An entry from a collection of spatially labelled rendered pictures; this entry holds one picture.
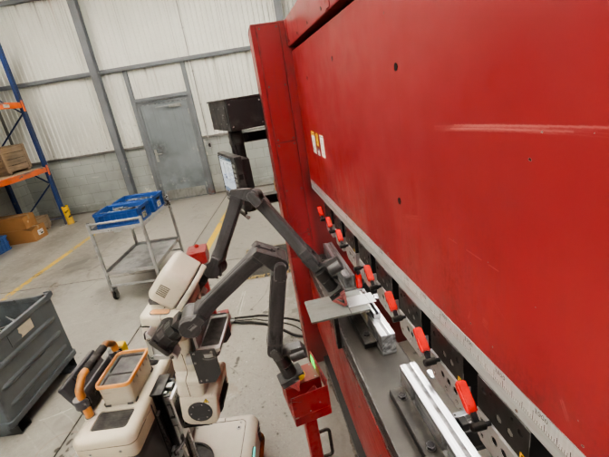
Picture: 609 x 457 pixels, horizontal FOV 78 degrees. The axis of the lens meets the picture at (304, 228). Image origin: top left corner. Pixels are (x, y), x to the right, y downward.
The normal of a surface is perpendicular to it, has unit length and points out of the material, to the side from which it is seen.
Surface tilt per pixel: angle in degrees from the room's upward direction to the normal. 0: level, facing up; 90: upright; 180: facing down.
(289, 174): 90
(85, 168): 90
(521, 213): 90
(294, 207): 90
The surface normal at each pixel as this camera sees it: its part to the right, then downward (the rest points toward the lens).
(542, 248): -0.97, 0.20
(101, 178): 0.02, 0.35
